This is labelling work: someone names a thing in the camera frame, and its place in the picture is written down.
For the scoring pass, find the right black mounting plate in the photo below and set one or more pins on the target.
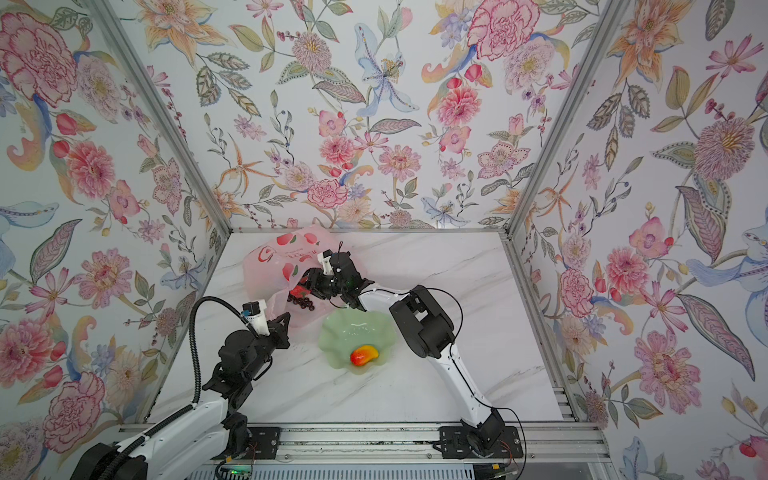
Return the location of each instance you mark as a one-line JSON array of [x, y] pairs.
[[462, 443]]

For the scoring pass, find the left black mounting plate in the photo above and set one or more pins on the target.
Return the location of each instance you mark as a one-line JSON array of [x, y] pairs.
[[259, 443]]

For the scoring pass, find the orange red mango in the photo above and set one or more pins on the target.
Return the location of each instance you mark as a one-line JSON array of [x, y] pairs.
[[364, 355]]

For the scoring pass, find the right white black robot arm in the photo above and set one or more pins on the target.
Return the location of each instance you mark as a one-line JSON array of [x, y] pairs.
[[427, 330]]

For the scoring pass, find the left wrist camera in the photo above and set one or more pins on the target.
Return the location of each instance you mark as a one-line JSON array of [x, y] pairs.
[[254, 314]]

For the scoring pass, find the dark purple grape bunch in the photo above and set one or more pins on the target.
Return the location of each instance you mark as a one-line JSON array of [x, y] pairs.
[[304, 303]]

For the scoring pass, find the black mounting plate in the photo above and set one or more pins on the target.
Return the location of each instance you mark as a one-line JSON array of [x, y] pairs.
[[462, 443], [259, 443]]

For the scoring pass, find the small red strawberry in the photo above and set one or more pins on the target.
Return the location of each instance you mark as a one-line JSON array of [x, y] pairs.
[[299, 292]]

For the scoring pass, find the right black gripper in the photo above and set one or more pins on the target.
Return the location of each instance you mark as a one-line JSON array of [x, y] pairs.
[[318, 288]]

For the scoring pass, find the pink plastic bag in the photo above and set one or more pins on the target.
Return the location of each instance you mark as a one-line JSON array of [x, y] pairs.
[[271, 271]]

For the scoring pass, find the light green plate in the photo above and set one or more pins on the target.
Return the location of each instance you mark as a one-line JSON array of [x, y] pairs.
[[345, 330]]

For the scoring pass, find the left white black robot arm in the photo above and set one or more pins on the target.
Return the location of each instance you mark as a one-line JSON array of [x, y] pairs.
[[209, 428]]

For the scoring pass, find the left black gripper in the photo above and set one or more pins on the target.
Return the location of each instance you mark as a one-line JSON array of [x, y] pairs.
[[280, 336]]

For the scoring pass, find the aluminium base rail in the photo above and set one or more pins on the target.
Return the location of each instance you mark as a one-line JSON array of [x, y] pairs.
[[541, 442]]

